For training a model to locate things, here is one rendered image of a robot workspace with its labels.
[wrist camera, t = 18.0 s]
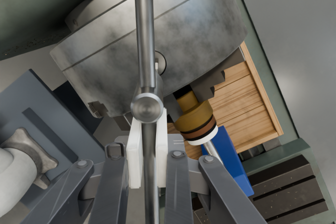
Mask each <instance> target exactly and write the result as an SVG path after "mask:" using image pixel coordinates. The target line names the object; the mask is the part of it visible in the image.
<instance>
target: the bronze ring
mask: <svg viewBox="0 0 336 224"><path fill-rule="evenodd" d="M173 95H174V97H175V98H176V100H177V102H178V104H179V105H180V107H181V109H182V111H183V114H182V115H181V116H180V117H179V118H178V119H177V120H176V121H175V122H174V123H173V125H174V127H175V128H176V130H177V131H179V132H180V133H181V135H182V136H183V137H184V139H185V140H187V141H197V140H200V139H202V138H204V137H206V136H208V135H209V134H210V133H211V132H212V131H213V130H214V129H215V127H216V125H217V122H216V119H215V117H214V115H213V109H212V107H211V105H210V103H209V101H208V100H205V101H203V102H199V101H198V99H197V97H196V95H195V93H194V92H193V90H192V88H191V86H190V85H189V84H187V85H186V86H184V87H182V88H180V89H178V90H177V91H175V92H173Z"/></svg>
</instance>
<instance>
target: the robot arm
mask: <svg viewBox="0 0 336 224"><path fill-rule="evenodd" d="M104 150H105V161H104V162H101V163H98V164H94V163H93V161H92V160H89V159H82V160H79V161H76V162H75V163H74V164H72V166H71V167H70V168H69V169H68V170H67V171H66V172H65V173H64V174H63V175H62V177H61V178H60V179H59V180H58V181H57V182H56V183H55V184H54V185H53V187H52V188H51V189H50V190H49V191H48V192H47V193H46V194H45V195H44V197H43V198H42V199H41V200H40V201H39V202H38V203H37V204H36V205H35V207H34V208H33V209H32V210H31V211H30V212H29V213H28V214H27V215H26V217H25V218H24V219H23V220H22V221H21V222H20V223H19V224H83V223H84V222H85V220H86V218H87V217H88V215H89V213H90V212H91V213H90V217H89V220H88V224H126V217H127V206H128V195H129V187H130V188H131V189H139V187H141V179H142V167H143V156H144V155H143V136H142V123H141V122H139V121H137V120H136V119H135V118H134V117H133V119H132V124H131V128H130V133H129V135H124V136H118V137H117V138H116V139H115V140H114V142H110V143H108V144H106V145H105V147H104ZM155 154H156V183H157V186H158V187H159V188H165V209H164V224H194V218H193V208H192V197H191V192H195V193H197V195H198V198H199V200H200V202H201V204H202V206H203V208H204V210H205V212H206V214H207V216H208V218H209V220H210V222H211V224H268V223H267V222H266V221H265V219H264V218H263V217H262V215H261V214H260V213H259V211H258V210H257V209H256V207H255V206H254V205H253V204H252V202H251V201H250V200H249V198H248V197H247V196H246V194H245V193H244V192H243V190H242V189H241V188H240V186H239V185H238V184H237V182H236V181H235V180H234V179H233V177H232V176H231V175H230V173H229V172H228V171H227V169H226V168H225V167H224V165H223V164H222V163H221V161H220V160H219V159H218V158H217V157H215V156H213V155H203V156H201V157H200V158H199V159H198V160H195V159H191V158H189V157H188V156H187V154H186V151H185V145H184V139H183V136H182V135H181V134H180V133H177V134H167V109H165V107H164V108H163V113H162V116H161V117H160V118H159V119H158V120H157V127H156V145H155ZM58 164H59V162H58V160H57V159H55V158H53V157H52V156H50V155H49V154H48V153H47V152H46V151H45V150H44V149H43V148H42V147H41V146H40V145H39V144H38V143H37V142H36V141H35V140H34V139H33V138H32V137H31V136H30V135H29V133H28V131H27V130H26V129H25V128H23V127H19V128H18V129H17V130H16V131H15V133H14V134H13V135H12V136H11V137H10V138H8V139H7V140H6V141H4V142H3V143H2V144H1V145H0V217H2V216H3V215H5V214H6V213H7V212H9V211H10V210H11V209H12V208H13V207H14V206H15V205H16V204H17V203H18V202H19V200H20V199H21V198H22V197H23V196H24V194H25V193H26V192H27V190H28V189H29V188H30V186H31V184H33V183H34V184H35V185H37V186H39V187H40V188H42V189H44V190H45V189H46V188H48V186H50V184H51V183H50V181H49V180H48V178H47V177H46V175H45V174H44V173H45V172H47V171H48V170H51V169H54V168H56V167H57V165H58ZM128 184H129V185H128Z"/></svg>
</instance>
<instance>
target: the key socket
mask: <svg viewBox="0 0 336 224"><path fill-rule="evenodd" d="M155 62H156V63H158V74H159V75H161V74H162V73H163V72H164V70H165V68H166V59H165V57H164V56H163V54H162V53H160V52H159V51H156V50H155Z"/></svg>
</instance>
